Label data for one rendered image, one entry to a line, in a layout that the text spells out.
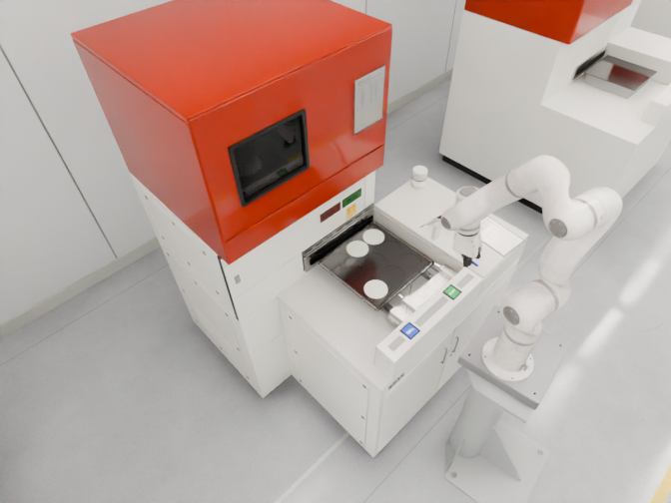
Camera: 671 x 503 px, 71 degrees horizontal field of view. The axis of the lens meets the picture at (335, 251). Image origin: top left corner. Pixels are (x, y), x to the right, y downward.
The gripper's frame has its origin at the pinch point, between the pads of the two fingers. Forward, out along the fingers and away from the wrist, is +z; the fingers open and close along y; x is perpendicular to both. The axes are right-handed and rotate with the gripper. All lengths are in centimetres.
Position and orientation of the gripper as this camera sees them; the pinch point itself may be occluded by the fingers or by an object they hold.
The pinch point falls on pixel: (467, 260)
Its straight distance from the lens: 188.1
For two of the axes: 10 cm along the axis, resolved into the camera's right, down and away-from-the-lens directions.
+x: 7.2, -5.2, 4.5
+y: 6.7, 3.8, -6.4
